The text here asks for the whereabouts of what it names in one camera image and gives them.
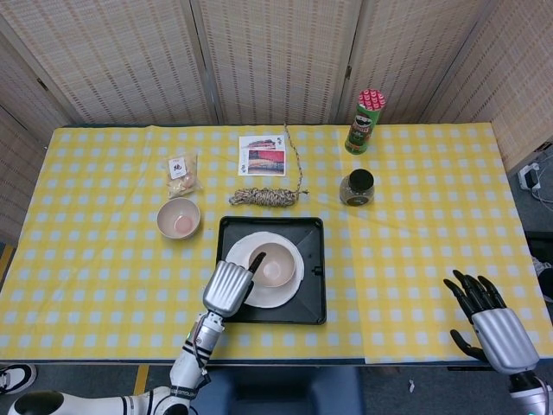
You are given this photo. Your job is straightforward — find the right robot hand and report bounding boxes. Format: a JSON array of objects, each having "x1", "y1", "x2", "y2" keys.
[{"x1": 443, "y1": 269, "x2": 542, "y2": 375}]

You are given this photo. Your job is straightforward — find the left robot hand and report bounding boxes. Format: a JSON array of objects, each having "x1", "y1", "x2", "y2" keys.
[{"x1": 201, "y1": 252, "x2": 267, "y2": 321}]

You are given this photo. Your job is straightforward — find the white paper plate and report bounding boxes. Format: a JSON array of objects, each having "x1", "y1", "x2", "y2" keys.
[{"x1": 225, "y1": 231, "x2": 306, "y2": 310}]

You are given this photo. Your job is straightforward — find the beige bowl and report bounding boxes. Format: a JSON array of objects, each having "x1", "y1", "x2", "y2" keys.
[
  {"x1": 247, "y1": 241, "x2": 298, "y2": 289},
  {"x1": 156, "y1": 197, "x2": 203, "y2": 241}
]

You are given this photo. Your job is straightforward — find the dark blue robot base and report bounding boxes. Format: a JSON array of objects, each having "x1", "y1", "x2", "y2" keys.
[{"x1": 189, "y1": 366, "x2": 365, "y2": 415}]

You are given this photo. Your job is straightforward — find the black square tray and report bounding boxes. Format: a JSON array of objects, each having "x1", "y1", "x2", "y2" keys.
[{"x1": 215, "y1": 215, "x2": 328, "y2": 327}]

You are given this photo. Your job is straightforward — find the yellow checked tablecloth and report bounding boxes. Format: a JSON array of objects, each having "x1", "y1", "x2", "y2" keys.
[{"x1": 0, "y1": 124, "x2": 537, "y2": 366}]

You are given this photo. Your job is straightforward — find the clear snack bag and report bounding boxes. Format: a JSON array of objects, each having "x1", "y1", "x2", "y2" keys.
[{"x1": 167, "y1": 151, "x2": 205, "y2": 201}]

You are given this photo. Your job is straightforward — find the printed postcard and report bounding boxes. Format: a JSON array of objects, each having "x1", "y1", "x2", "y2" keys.
[{"x1": 238, "y1": 135, "x2": 289, "y2": 177}]

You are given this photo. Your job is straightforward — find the spice jar black lid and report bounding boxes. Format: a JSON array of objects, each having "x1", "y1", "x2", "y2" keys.
[{"x1": 339, "y1": 169, "x2": 377, "y2": 207}]

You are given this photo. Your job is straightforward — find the white power adapter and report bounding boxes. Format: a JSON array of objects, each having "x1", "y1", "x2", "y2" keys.
[{"x1": 518, "y1": 163, "x2": 543, "y2": 192}]

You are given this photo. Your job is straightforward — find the green Pringles can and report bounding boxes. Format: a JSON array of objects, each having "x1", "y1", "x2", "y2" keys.
[{"x1": 344, "y1": 88, "x2": 387, "y2": 155}]

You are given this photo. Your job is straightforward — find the white black sneaker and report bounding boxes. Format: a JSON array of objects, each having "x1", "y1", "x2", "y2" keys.
[{"x1": 0, "y1": 363, "x2": 38, "y2": 396}]

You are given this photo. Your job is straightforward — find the woven folding screen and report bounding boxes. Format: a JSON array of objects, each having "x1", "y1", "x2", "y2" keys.
[{"x1": 0, "y1": 0, "x2": 553, "y2": 246}]

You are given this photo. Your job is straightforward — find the braided rope bundle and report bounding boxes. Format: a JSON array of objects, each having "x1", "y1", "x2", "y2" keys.
[{"x1": 228, "y1": 124, "x2": 311, "y2": 208}]

